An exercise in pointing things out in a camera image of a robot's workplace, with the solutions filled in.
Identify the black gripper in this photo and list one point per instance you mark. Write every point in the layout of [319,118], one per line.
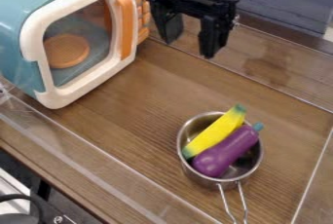
[218,14]

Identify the yellow toy banana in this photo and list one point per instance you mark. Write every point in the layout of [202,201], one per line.
[216,132]

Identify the silver metal pot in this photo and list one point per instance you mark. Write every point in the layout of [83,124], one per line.
[239,171]

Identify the blue toy microwave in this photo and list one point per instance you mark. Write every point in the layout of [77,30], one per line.
[65,46]

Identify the purple toy eggplant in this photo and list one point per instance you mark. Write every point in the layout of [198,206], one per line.
[214,160]

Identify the clear acrylic barrier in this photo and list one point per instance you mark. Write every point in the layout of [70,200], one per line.
[118,194]

